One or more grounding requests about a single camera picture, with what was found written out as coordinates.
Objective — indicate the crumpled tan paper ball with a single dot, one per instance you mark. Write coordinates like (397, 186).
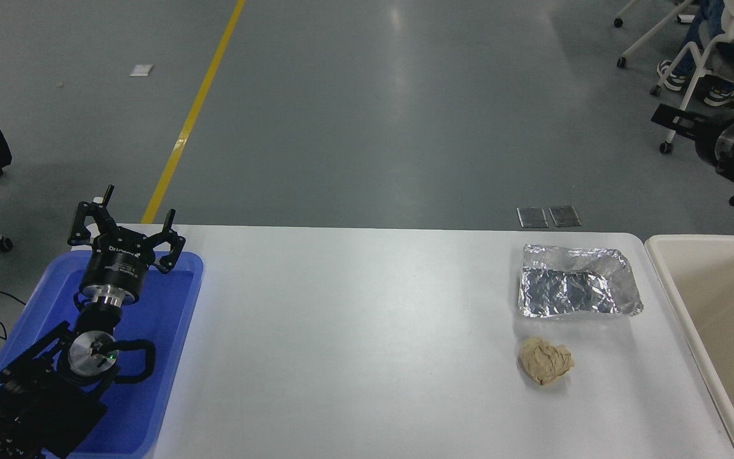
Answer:
(545, 362)

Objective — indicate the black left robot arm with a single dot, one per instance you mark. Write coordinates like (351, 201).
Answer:
(42, 401)

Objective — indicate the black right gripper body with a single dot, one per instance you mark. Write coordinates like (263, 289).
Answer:
(705, 141)

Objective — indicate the large pale bin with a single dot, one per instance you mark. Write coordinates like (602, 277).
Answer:
(730, 306)

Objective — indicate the white paper scrap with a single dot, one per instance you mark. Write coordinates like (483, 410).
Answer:
(141, 70)

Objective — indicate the white wheeled chair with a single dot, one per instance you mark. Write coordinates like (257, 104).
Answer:
(692, 76)
(650, 35)

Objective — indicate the blue plastic tray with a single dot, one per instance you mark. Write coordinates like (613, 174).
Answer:
(163, 331)

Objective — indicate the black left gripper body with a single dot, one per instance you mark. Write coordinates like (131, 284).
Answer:
(115, 264)

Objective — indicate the crumpled foil tray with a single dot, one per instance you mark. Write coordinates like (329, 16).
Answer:
(571, 287)

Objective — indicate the metal floor plate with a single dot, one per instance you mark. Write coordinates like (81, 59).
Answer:
(532, 217)
(564, 215)

